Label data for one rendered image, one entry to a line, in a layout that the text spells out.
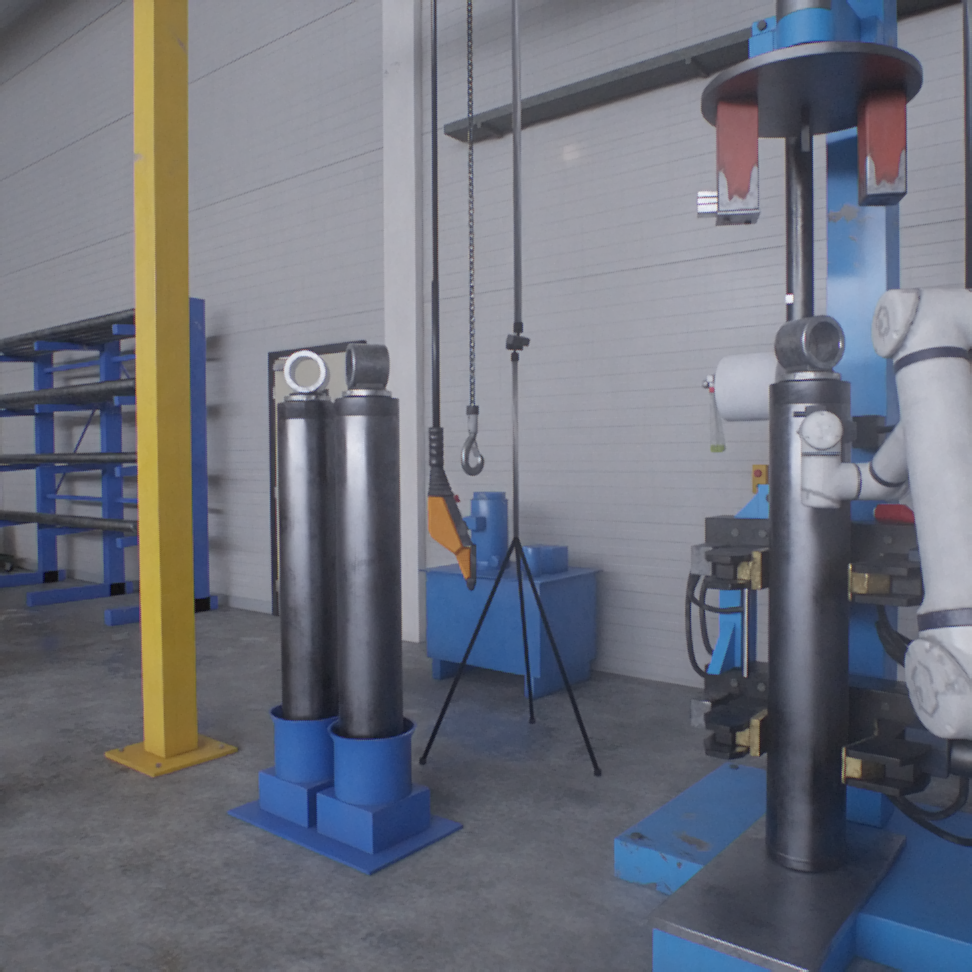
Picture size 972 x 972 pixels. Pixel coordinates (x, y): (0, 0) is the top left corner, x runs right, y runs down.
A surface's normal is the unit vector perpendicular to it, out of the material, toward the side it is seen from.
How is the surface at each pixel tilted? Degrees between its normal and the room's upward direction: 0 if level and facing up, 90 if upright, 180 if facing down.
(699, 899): 0
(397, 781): 90
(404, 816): 90
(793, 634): 90
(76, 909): 0
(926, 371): 76
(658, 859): 90
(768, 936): 0
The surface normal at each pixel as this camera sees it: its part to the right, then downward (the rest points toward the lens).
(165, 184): 0.78, 0.01
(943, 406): -0.30, -0.25
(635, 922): 0.00, -1.00
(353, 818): -0.62, 0.03
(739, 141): -0.19, 0.04
